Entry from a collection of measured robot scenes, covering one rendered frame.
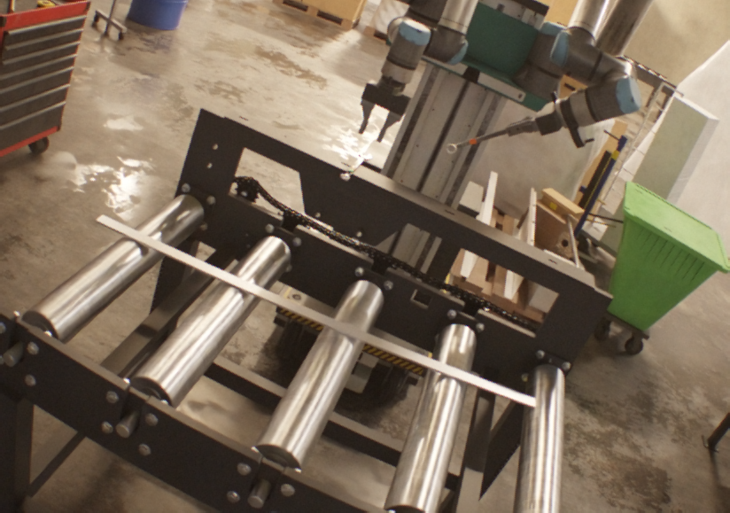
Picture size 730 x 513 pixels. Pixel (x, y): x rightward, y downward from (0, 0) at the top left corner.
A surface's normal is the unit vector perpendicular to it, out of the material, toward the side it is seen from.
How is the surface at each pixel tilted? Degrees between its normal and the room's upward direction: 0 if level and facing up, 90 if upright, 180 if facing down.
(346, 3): 90
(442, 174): 90
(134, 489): 0
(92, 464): 0
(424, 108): 90
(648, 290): 101
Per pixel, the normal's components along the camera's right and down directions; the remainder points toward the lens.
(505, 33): -0.17, 0.37
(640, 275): -0.40, 0.44
